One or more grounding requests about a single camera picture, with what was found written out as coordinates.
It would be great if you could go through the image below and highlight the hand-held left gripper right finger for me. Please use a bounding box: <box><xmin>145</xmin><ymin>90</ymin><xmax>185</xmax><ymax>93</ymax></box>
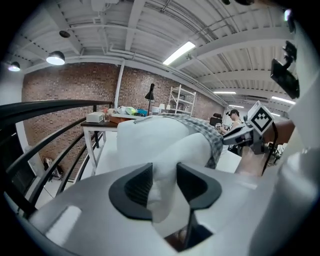
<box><xmin>176</xmin><ymin>161</ymin><xmax>261</xmax><ymax>256</ymax></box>

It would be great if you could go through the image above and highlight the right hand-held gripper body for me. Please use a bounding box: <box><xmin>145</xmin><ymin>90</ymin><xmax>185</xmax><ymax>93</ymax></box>
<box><xmin>241</xmin><ymin>99</ymin><xmax>276</xmax><ymax>156</ymax></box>

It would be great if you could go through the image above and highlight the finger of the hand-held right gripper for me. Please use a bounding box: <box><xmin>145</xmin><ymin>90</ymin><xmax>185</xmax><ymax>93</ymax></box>
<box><xmin>224</xmin><ymin>125</ymin><xmax>247</xmax><ymax>137</ymax></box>
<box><xmin>221</xmin><ymin>134</ymin><xmax>253</xmax><ymax>147</ymax></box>

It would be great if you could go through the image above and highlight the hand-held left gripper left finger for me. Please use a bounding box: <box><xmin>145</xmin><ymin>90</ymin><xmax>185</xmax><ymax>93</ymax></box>
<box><xmin>24</xmin><ymin>162</ymin><xmax>181</xmax><ymax>256</ymax></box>

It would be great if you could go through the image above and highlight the grey checked pillowcase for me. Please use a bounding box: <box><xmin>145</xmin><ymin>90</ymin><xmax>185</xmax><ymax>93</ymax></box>
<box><xmin>133</xmin><ymin>112</ymin><xmax>225</xmax><ymax>170</ymax></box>

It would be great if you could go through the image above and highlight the white pillow insert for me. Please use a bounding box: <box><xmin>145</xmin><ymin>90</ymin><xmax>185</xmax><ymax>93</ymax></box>
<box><xmin>116</xmin><ymin>113</ymin><xmax>226</xmax><ymax>224</ymax></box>

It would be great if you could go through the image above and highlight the person's right forearm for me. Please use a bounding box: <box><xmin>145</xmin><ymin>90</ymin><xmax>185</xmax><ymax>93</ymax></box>
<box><xmin>262</xmin><ymin>119</ymin><xmax>296</xmax><ymax>145</ymax></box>

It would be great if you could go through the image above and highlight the black chair with headrest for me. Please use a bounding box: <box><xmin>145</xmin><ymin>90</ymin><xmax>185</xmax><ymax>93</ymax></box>
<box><xmin>208</xmin><ymin>112</ymin><xmax>224</xmax><ymax>131</ymax></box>

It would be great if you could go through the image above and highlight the white square table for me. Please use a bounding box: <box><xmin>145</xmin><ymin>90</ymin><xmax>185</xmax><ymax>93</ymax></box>
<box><xmin>94</xmin><ymin>129</ymin><xmax>243</xmax><ymax>176</ymax></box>

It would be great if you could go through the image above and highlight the black chest-mounted device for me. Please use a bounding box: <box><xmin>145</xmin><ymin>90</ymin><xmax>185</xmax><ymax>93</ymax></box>
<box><xmin>270</xmin><ymin>39</ymin><xmax>301</xmax><ymax>100</ymax></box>

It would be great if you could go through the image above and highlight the white shelving rack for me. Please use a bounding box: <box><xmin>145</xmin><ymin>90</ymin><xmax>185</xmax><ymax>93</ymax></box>
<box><xmin>168</xmin><ymin>84</ymin><xmax>198</xmax><ymax>118</ymax></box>

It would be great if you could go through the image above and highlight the person's beige zip shirt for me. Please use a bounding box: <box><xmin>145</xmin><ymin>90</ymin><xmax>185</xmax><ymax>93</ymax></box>
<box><xmin>249</xmin><ymin>14</ymin><xmax>320</xmax><ymax>256</ymax></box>

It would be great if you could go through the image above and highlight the dark-topped table with white legs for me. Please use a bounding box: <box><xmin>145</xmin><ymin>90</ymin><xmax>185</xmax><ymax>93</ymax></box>
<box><xmin>80</xmin><ymin>119</ymin><xmax>121</xmax><ymax>176</ymax></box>

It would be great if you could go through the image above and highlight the beige flat box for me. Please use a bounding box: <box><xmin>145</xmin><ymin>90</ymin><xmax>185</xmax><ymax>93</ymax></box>
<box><xmin>86</xmin><ymin>111</ymin><xmax>105</xmax><ymax>124</ymax></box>

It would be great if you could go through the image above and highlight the black floor lamp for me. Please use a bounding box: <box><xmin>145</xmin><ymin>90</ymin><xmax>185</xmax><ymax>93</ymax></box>
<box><xmin>144</xmin><ymin>83</ymin><xmax>156</xmax><ymax>116</ymax></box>

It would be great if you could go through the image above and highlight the white tray of small items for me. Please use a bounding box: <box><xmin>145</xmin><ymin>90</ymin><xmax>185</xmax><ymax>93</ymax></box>
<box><xmin>109</xmin><ymin>105</ymin><xmax>151</xmax><ymax>120</ymax></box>

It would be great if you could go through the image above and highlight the right hand-held gripper black cable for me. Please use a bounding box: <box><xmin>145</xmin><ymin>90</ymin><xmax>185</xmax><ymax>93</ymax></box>
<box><xmin>259</xmin><ymin>122</ymin><xmax>279</xmax><ymax>176</ymax></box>

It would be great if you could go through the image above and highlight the bag by brick wall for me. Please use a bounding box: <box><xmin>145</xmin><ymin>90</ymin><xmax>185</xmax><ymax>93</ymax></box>
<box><xmin>41</xmin><ymin>155</ymin><xmax>64</xmax><ymax>181</ymax></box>

